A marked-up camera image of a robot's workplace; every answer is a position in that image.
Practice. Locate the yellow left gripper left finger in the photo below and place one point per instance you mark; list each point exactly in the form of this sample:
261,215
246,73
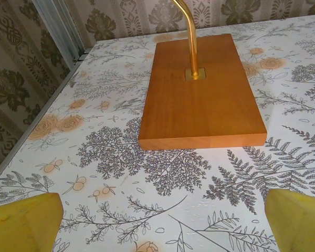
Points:
23,225

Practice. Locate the aluminium frame post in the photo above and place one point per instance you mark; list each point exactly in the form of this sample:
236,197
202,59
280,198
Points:
63,26

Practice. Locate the aluminium table edge rail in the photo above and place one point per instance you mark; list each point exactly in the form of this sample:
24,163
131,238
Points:
16,145

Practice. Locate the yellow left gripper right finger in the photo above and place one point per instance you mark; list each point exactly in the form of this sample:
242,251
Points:
302,223

